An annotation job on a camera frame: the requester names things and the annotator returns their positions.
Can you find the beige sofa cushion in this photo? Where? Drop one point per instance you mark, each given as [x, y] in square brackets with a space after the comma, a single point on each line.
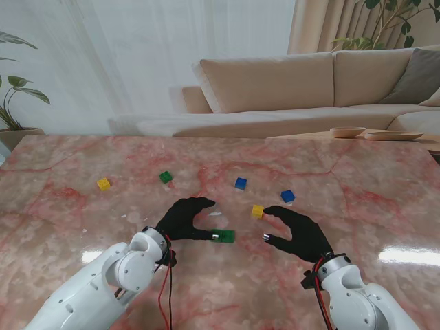
[432, 100]

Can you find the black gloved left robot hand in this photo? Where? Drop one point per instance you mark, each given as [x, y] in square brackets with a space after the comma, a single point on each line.
[178, 220]

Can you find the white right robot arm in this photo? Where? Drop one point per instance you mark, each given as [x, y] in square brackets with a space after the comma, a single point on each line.
[347, 295]

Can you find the beige fabric sofa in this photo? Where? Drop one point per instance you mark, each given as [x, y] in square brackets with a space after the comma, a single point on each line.
[268, 86]

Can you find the tall leafy branch plant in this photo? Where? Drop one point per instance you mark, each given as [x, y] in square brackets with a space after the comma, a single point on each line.
[405, 27]

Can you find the grey sofa cushion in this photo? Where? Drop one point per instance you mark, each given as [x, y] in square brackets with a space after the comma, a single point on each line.
[416, 79]

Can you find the green toy brick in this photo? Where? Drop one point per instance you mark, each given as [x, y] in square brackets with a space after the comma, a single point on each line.
[229, 236]
[166, 177]
[218, 231]

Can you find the round wooden bowl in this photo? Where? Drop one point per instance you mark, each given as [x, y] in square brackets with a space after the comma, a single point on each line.
[348, 132]

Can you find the white sheer curtain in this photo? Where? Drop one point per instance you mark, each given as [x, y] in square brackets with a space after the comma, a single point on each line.
[137, 51]

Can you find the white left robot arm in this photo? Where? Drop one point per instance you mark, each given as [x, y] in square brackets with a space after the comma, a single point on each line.
[103, 285]

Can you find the beige plant pot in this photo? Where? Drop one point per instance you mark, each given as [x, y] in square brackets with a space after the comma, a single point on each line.
[17, 137]

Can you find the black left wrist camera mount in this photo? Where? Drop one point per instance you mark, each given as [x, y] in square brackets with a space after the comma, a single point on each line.
[170, 259]

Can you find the blue toy brick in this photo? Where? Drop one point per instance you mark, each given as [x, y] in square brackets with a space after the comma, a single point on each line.
[241, 183]
[288, 196]

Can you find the flat wooden plate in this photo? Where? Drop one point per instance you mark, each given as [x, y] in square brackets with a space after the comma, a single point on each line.
[393, 136]

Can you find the large-leaf green houseplant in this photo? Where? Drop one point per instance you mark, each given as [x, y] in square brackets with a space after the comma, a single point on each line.
[24, 90]

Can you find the yellow toy brick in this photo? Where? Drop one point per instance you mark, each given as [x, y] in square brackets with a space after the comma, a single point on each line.
[104, 184]
[257, 211]

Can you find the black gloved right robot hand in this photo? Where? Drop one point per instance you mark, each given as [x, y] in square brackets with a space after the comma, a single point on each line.
[307, 240]

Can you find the beige drape curtain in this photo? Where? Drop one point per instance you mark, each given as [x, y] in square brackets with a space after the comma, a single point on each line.
[316, 27]

